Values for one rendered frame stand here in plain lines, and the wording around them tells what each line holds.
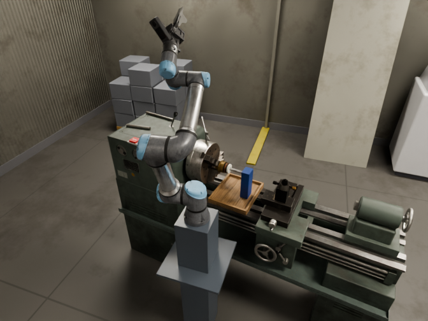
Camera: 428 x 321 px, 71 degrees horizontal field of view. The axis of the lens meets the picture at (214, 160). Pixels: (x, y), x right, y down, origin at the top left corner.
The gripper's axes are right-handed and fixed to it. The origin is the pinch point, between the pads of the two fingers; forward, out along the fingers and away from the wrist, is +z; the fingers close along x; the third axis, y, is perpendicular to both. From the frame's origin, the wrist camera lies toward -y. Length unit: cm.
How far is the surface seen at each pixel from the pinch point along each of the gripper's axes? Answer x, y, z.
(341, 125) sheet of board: -15, 310, 79
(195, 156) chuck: -47, 71, -41
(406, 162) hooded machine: 44, 353, 27
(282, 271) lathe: -16, 132, -113
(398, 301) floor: 32, 239, -131
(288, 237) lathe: 4, 105, -95
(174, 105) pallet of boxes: -200, 172, 109
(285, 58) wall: -67, 259, 183
